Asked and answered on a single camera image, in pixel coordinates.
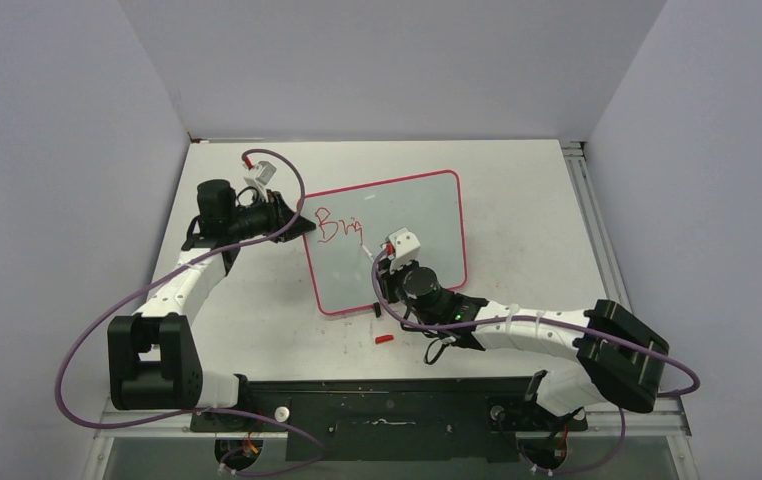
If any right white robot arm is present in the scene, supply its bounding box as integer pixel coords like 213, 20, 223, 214
373, 258, 669, 428

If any purple cable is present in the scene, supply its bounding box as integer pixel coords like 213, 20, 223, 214
370, 254, 702, 477
54, 146, 326, 478

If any white whiteboard marker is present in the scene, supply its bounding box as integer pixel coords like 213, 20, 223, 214
361, 244, 375, 261

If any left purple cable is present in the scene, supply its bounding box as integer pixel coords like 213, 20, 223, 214
54, 146, 326, 478

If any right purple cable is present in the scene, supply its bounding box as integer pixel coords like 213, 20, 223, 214
370, 254, 702, 477

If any pink framed whiteboard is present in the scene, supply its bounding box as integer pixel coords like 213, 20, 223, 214
302, 170, 468, 315

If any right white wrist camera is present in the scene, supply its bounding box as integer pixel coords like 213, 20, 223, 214
385, 228, 421, 270

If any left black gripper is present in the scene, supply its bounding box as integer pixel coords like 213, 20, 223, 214
227, 189, 315, 243

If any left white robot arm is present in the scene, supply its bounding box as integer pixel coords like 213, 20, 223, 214
107, 179, 316, 431

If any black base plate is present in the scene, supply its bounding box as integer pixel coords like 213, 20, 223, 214
188, 376, 588, 465

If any aluminium rail frame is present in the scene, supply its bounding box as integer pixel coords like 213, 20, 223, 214
89, 140, 694, 480

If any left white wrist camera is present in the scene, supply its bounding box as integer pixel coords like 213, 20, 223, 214
244, 161, 277, 201

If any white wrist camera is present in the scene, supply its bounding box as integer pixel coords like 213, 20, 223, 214
244, 161, 277, 201
385, 228, 421, 270

